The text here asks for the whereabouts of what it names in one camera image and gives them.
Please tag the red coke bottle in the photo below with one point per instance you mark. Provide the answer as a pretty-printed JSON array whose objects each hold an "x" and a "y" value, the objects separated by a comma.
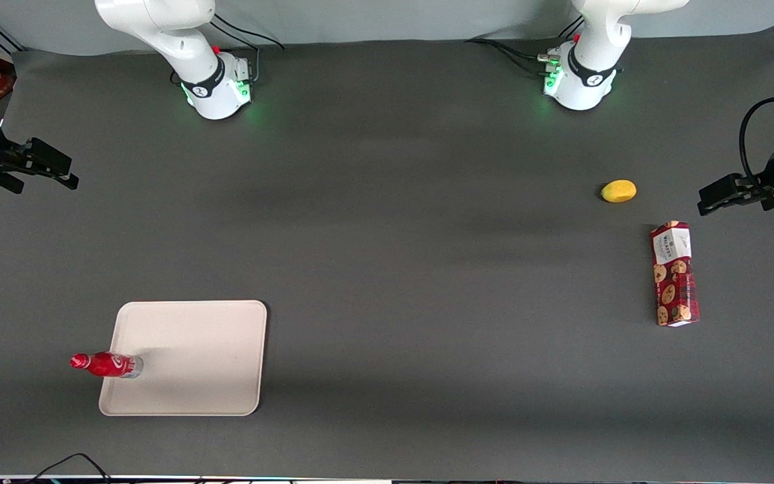
[{"x": 108, "y": 364}]

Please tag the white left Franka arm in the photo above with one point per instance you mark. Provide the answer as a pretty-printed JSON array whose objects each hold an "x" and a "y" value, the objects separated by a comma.
[{"x": 598, "y": 40}]

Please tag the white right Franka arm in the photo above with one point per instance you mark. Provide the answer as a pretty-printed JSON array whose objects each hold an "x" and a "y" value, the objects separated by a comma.
[{"x": 158, "y": 20}]

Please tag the beige plastic tray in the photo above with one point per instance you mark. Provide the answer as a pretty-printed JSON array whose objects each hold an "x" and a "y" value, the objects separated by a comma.
[{"x": 192, "y": 356}]

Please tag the red cookie box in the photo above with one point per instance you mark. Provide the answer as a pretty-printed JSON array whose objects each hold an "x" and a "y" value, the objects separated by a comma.
[{"x": 674, "y": 275}]

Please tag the yellow lemon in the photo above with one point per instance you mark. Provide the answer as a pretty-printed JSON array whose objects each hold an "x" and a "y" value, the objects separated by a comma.
[{"x": 619, "y": 191}]

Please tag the dark grey table mat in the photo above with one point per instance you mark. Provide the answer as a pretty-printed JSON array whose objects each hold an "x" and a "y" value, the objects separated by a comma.
[{"x": 387, "y": 269}]

